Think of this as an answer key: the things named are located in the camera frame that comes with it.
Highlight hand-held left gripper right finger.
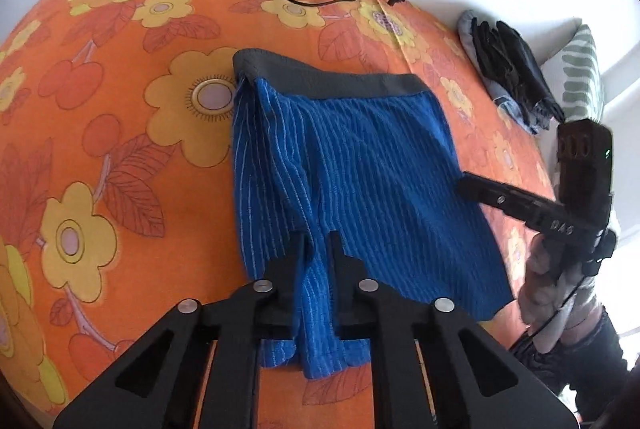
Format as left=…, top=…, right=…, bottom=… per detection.
left=327, top=231, right=577, bottom=429

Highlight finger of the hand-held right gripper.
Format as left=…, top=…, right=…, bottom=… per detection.
left=457, top=173, right=562, bottom=226

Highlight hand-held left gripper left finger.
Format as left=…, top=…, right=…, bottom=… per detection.
left=52, top=233, right=308, bottom=429

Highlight blue striped pants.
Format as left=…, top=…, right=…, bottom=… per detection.
left=231, top=48, right=516, bottom=381

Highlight person's right forearm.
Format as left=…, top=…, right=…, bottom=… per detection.
left=515, top=304, right=633, bottom=416

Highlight person's right hand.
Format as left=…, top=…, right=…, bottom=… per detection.
left=517, top=233, right=607, bottom=355

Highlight green striped pillow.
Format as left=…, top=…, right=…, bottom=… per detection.
left=540, top=21, right=607, bottom=126

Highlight pile of dark clothes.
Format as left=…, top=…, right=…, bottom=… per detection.
left=457, top=10, right=566, bottom=136

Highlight orange floral bedsheet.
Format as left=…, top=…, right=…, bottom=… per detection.
left=0, top=0, right=566, bottom=429

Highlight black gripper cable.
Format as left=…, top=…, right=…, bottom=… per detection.
left=510, top=276, right=587, bottom=351

